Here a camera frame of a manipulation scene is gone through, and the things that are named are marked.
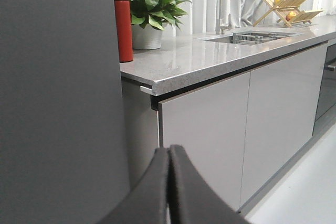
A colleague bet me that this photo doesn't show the white plant pot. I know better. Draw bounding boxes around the white plant pot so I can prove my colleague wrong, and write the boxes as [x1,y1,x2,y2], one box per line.
[131,25,163,50]

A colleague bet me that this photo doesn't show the right grey cabinet door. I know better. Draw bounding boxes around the right grey cabinet door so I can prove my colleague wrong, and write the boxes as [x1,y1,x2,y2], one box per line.
[240,44,327,204]

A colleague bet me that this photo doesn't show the grey cabinet side panel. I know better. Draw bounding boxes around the grey cabinet side panel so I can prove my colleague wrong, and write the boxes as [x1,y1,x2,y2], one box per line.
[122,78,160,188]

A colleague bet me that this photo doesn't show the left grey cabinet door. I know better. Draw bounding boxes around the left grey cabinet door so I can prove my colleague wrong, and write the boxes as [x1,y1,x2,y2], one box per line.
[159,72,250,210]

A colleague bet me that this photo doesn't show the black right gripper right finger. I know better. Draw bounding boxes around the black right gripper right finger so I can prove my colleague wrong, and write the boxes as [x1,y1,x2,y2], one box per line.
[169,145,248,223]

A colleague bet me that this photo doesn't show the wooden dish rack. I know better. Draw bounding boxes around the wooden dish rack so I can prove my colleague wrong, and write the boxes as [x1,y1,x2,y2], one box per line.
[253,0,324,27]

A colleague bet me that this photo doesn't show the red yellow apple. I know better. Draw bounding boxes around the red yellow apple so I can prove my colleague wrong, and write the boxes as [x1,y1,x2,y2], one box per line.
[285,11,297,22]

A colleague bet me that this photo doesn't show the black built-in oven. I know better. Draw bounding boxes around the black built-in oven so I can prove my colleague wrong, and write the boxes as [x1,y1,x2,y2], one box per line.
[313,44,335,135]

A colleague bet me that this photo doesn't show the steel sink drain basket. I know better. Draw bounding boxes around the steel sink drain basket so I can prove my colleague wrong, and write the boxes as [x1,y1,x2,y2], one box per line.
[232,31,279,45]

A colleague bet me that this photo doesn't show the grey stone countertop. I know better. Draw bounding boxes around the grey stone countertop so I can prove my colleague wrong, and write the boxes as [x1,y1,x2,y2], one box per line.
[120,15,335,96]

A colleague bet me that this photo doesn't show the steel kitchen faucet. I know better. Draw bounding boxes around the steel kitchen faucet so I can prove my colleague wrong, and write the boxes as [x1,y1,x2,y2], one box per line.
[215,0,245,35]

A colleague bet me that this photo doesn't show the red thermos bottle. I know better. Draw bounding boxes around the red thermos bottle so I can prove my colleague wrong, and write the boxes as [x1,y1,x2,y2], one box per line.
[114,0,133,62]

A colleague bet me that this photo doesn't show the grey cabinet door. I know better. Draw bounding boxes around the grey cabinet door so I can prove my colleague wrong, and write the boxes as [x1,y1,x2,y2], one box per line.
[240,44,327,204]
[159,72,250,210]

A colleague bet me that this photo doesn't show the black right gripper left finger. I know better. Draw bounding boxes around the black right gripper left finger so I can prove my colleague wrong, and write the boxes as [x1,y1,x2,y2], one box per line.
[99,148,169,223]

